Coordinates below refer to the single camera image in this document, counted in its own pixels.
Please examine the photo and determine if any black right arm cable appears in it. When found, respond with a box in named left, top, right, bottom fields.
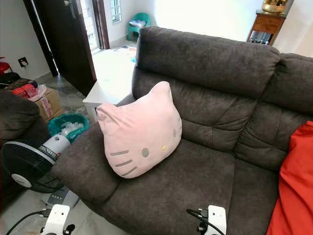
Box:
left=186, top=208, right=210, bottom=228

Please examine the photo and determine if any teal lined waste bin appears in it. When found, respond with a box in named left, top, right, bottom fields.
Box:
left=47, top=113, right=90, bottom=143

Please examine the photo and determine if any brown wooden cabinet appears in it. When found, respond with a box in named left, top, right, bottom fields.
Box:
left=247, top=11, right=287, bottom=46

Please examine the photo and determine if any pink cat face pillow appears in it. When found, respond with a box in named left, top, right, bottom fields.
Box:
left=96, top=81, right=183, bottom=179

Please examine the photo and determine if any dark brown fabric sofa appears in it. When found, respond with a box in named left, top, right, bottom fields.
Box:
left=51, top=25, right=313, bottom=235

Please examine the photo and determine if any dark wooden door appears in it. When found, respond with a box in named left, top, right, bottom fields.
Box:
left=32, top=0, right=97, bottom=97

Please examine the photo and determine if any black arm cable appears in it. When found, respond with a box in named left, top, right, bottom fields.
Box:
left=5, top=209, right=52, bottom=235
left=186, top=208, right=210, bottom=228

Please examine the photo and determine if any red pillow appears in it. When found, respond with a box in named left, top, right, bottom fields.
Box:
left=266, top=121, right=313, bottom=235

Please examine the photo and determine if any black and white floor fan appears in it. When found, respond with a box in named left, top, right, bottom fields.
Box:
left=0, top=133, right=80, bottom=209

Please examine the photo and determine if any colourful floor mat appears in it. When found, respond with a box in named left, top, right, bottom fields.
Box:
left=113, top=45, right=137, bottom=62

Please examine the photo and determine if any white low table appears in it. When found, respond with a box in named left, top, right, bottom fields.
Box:
left=82, top=49, right=137, bottom=123

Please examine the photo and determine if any gold bowl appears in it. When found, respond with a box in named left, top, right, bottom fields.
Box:
left=261, top=0, right=289, bottom=15

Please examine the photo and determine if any teal plastic stool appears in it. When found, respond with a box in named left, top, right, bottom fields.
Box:
left=126, top=12, right=151, bottom=42

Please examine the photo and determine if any cardboard box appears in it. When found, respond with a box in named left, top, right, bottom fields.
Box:
left=37, top=87, right=64, bottom=122

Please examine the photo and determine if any window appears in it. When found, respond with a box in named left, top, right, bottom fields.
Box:
left=109, top=0, right=122, bottom=24

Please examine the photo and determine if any dark brown armchair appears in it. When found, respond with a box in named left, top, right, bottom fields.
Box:
left=0, top=91, right=54, bottom=211

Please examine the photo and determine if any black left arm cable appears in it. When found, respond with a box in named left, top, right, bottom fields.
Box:
left=5, top=209, right=52, bottom=235

